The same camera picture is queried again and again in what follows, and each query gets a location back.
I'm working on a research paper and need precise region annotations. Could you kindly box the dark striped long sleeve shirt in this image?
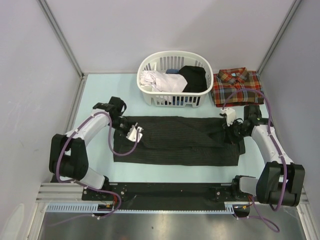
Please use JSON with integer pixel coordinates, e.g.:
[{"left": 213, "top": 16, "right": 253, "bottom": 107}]
[{"left": 113, "top": 116, "right": 246, "bottom": 167}]

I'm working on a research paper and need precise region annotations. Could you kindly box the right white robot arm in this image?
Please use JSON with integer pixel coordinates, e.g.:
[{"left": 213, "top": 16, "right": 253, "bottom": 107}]
[{"left": 220, "top": 105, "right": 305, "bottom": 210}]

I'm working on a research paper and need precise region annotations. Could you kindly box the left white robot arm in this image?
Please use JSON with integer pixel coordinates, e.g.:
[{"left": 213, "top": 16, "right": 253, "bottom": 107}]
[{"left": 49, "top": 96, "right": 140, "bottom": 200}]

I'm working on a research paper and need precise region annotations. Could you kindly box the red plaid folded shirt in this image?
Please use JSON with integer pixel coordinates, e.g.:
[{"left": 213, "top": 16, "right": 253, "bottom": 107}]
[{"left": 211, "top": 67, "right": 264, "bottom": 108}]

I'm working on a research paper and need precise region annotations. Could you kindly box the white shirt in basket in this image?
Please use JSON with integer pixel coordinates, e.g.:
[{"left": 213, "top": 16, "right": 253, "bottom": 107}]
[{"left": 139, "top": 70, "right": 188, "bottom": 93}]

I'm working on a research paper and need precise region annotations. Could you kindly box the white plastic laundry basket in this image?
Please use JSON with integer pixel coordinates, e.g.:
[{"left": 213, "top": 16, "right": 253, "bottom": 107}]
[{"left": 136, "top": 50, "right": 214, "bottom": 108}]

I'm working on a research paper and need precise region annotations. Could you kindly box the black garment in basket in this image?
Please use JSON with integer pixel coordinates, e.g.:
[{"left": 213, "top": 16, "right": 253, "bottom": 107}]
[{"left": 178, "top": 66, "right": 208, "bottom": 93}]

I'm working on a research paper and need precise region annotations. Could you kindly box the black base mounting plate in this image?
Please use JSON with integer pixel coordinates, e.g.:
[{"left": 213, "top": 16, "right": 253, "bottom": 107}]
[{"left": 81, "top": 181, "right": 261, "bottom": 218}]

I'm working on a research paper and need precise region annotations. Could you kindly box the blue garment in basket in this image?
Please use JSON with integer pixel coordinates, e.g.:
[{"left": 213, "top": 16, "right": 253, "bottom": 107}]
[{"left": 165, "top": 69, "right": 180, "bottom": 74}]

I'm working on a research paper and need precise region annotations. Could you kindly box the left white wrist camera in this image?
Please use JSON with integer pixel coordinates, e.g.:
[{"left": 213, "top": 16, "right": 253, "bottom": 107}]
[{"left": 126, "top": 123, "right": 144, "bottom": 143}]

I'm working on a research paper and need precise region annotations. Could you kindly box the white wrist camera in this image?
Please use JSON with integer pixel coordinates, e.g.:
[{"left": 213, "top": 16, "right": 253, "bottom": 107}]
[
  {"left": 219, "top": 107, "right": 237, "bottom": 127},
  {"left": 126, "top": 123, "right": 144, "bottom": 143}
]

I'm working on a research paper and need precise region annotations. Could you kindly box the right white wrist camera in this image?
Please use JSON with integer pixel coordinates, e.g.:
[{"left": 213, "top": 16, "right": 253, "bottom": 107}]
[{"left": 219, "top": 107, "right": 237, "bottom": 127}]

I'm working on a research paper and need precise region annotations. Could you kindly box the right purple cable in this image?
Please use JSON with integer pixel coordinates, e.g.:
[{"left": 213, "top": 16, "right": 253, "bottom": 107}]
[{"left": 222, "top": 88, "right": 288, "bottom": 233}]

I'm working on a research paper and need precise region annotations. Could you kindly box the purple cable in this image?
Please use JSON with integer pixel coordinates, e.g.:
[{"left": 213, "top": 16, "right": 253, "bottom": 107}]
[
  {"left": 222, "top": 88, "right": 288, "bottom": 233},
  {"left": 56, "top": 111, "right": 141, "bottom": 221}
]

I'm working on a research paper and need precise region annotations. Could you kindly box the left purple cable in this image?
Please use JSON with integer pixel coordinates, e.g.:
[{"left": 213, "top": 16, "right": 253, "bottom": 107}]
[{"left": 56, "top": 111, "right": 141, "bottom": 221}]

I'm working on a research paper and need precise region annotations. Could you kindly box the white slotted cable duct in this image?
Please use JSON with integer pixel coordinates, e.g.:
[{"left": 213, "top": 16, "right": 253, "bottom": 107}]
[{"left": 45, "top": 203, "right": 235, "bottom": 215}]

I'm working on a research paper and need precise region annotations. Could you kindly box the left aluminium corner post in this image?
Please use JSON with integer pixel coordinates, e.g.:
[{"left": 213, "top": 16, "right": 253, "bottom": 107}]
[{"left": 36, "top": 0, "right": 84, "bottom": 79}]

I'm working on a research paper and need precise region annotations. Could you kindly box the aluminium corner post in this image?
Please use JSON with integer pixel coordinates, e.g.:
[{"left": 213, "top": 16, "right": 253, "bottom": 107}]
[
  {"left": 36, "top": 0, "right": 84, "bottom": 79},
  {"left": 257, "top": 0, "right": 302, "bottom": 75}
]

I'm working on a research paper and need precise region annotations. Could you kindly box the right aluminium corner post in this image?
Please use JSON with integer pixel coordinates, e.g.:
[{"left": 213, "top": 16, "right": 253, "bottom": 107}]
[{"left": 257, "top": 0, "right": 302, "bottom": 75}]

